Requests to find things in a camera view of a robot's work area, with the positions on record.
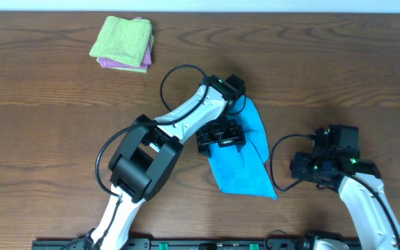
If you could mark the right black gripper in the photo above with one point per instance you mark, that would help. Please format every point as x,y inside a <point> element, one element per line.
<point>298,165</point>

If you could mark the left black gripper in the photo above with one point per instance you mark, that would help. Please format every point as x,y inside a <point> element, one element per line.
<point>237,137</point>

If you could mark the blue cloth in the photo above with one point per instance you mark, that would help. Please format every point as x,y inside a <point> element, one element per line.
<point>241,169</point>

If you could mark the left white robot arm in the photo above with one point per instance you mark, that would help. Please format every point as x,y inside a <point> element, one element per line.
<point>150,148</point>

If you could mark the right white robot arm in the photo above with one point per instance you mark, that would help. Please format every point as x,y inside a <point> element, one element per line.
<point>361,189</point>

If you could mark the light green bottom cloth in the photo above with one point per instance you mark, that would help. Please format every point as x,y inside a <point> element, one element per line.
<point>146,62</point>

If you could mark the green folded cloth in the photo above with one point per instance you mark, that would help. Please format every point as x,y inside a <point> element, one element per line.
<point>122,40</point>

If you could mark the pink folded cloth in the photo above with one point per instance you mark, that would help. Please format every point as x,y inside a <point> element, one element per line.
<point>144,59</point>

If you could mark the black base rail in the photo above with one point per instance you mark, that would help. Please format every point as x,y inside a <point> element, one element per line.
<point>308,242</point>

